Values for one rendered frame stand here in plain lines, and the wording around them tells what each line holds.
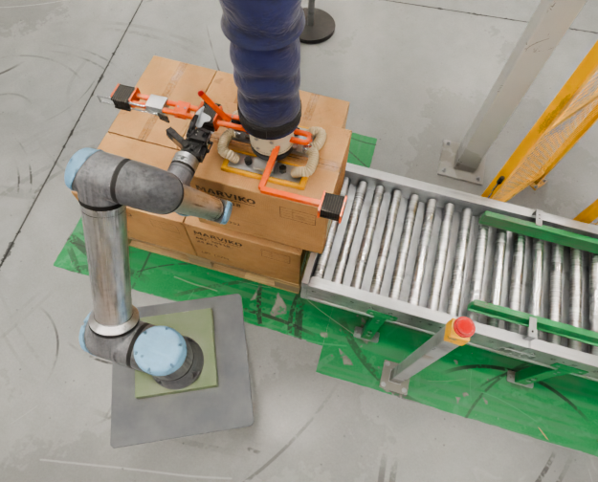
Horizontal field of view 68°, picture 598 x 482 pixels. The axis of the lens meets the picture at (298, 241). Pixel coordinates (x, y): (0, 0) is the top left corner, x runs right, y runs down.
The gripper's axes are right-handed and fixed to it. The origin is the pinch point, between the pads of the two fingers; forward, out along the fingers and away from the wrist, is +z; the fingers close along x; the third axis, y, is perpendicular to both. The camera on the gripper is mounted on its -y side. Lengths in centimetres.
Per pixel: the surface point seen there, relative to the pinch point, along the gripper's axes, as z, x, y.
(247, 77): -8.5, 34.2, 23.9
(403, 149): 98, -114, 87
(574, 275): 6, -58, 173
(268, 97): -8.6, 28.4, 30.4
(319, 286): -36, -52, 59
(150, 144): 17, -59, -47
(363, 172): 30, -54, 65
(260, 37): -10, 51, 30
